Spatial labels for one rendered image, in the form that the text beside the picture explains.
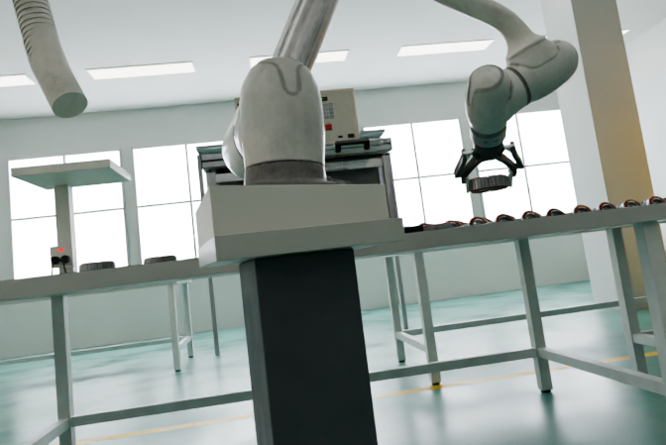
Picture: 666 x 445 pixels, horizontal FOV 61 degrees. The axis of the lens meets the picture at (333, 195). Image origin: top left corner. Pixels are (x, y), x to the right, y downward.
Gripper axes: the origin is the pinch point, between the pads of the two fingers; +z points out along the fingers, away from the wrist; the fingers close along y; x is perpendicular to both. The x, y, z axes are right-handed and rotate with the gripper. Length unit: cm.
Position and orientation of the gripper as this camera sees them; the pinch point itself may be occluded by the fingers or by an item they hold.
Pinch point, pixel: (488, 181)
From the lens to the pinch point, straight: 163.4
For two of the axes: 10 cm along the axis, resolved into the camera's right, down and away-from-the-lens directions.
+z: 2.3, 5.6, 8.0
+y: 9.7, -1.4, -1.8
